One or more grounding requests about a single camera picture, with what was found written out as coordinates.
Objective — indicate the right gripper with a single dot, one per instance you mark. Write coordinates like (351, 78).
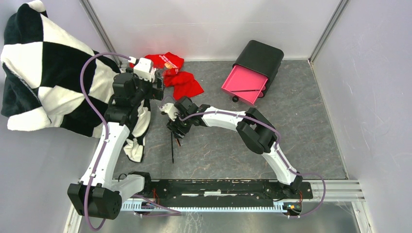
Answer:
(174, 126)

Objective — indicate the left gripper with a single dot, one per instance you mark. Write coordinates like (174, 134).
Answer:
(157, 93)

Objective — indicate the black pink drawer organizer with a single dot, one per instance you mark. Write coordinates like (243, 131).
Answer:
(255, 68)

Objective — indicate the black eyeliner pencil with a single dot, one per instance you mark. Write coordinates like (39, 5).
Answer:
(248, 90)

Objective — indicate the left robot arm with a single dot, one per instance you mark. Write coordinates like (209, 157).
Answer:
(96, 195)

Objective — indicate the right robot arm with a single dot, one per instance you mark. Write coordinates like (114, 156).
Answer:
(255, 130)

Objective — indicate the black thin brush stick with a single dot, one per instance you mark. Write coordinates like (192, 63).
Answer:
(172, 149)

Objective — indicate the red cloth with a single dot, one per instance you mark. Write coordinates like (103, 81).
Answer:
(183, 83)

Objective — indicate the black white checkered blanket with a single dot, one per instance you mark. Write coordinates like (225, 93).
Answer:
(52, 79)

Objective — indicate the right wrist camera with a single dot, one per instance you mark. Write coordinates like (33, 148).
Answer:
(170, 110)

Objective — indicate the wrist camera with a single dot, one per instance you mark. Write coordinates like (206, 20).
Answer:
(170, 110)
(143, 68)

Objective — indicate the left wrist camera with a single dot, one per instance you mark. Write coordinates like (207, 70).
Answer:
(143, 68)

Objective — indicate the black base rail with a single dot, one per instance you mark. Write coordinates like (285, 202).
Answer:
(223, 193)

